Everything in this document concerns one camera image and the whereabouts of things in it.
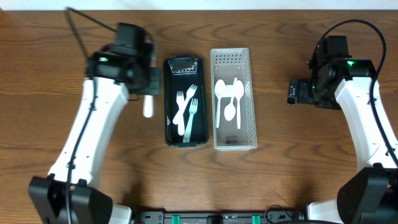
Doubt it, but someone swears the white spoon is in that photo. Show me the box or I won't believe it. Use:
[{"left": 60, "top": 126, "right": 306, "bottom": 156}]
[
  {"left": 215, "top": 79, "right": 231, "bottom": 128},
  {"left": 233, "top": 78, "right": 244, "bottom": 129},
  {"left": 142, "top": 95, "right": 154, "bottom": 118}
]

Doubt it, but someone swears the clear white plastic basket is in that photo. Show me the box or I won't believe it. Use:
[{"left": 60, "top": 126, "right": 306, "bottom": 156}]
[{"left": 210, "top": 48, "right": 257, "bottom": 151}]

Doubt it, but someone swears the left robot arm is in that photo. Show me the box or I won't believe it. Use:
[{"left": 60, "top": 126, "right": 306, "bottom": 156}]
[{"left": 28, "top": 22, "right": 162, "bottom": 223}]

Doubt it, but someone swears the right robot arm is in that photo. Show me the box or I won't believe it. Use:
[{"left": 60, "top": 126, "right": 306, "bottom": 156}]
[{"left": 287, "top": 35, "right": 397, "bottom": 223}]

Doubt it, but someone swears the white fork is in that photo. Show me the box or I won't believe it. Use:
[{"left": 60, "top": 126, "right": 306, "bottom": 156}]
[
  {"left": 172, "top": 84, "right": 198, "bottom": 124},
  {"left": 175, "top": 91, "right": 185, "bottom": 136}
]

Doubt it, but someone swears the mint green plastic fork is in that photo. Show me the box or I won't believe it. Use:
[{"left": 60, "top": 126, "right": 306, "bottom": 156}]
[{"left": 183, "top": 98, "right": 198, "bottom": 142}]

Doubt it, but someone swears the white spoon bowl down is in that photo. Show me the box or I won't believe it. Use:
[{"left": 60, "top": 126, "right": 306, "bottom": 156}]
[{"left": 224, "top": 78, "right": 238, "bottom": 121}]

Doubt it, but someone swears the black mounting rail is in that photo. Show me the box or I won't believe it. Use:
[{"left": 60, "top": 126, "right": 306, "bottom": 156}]
[{"left": 130, "top": 208, "right": 307, "bottom": 224}]

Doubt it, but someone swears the dark green plastic basket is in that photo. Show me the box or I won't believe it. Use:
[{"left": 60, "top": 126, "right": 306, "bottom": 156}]
[{"left": 163, "top": 55, "right": 209, "bottom": 147}]

